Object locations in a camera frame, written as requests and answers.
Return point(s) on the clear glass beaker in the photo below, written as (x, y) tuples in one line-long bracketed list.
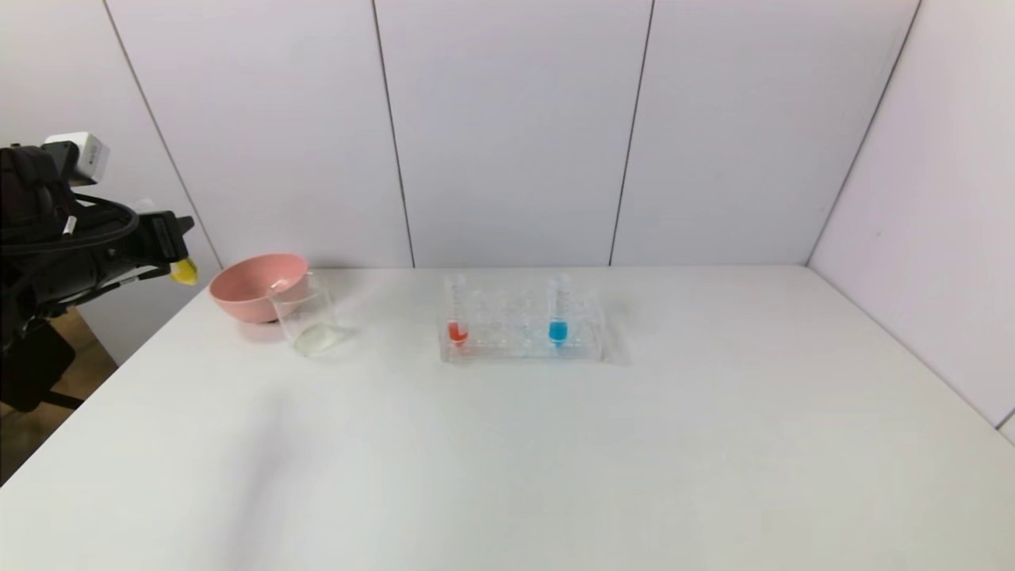
[(317, 337)]

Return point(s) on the test tube with blue pigment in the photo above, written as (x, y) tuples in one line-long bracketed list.
[(558, 331)]

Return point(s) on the test tube with yellow pigment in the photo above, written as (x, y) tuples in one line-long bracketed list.
[(185, 274)]

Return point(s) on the clear plastic test tube rack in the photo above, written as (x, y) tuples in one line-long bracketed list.
[(507, 333)]

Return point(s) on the pink bowl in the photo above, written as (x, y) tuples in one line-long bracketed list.
[(246, 293)]

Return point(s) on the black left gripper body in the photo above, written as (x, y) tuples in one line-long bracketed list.
[(161, 236)]

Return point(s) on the black chair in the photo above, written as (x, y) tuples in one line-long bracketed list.
[(32, 365)]

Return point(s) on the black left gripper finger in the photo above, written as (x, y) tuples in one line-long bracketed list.
[(185, 225)]

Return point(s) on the test tube with red pigment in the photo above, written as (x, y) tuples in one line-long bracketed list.
[(457, 333)]

